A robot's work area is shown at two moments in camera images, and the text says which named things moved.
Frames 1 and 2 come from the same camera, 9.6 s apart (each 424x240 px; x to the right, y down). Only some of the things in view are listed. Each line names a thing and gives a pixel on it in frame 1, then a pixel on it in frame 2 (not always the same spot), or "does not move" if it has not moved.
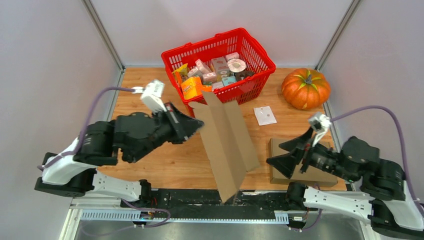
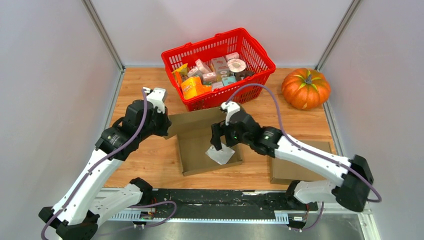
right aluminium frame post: (339, 31) does not move
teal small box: (228, 80) does not move
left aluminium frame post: (102, 31) does not move
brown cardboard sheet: (227, 141) → (193, 132)
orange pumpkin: (305, 88) does not move
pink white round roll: (236, 65) does not move
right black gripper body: (323, 159) → (231, 136)
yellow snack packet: (182, 70) does not move
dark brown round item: (241, 75) does not move
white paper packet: (264, 115) → (222, 156)
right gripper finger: (295, 144) → (215, 139)
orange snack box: (193, 87) does not move
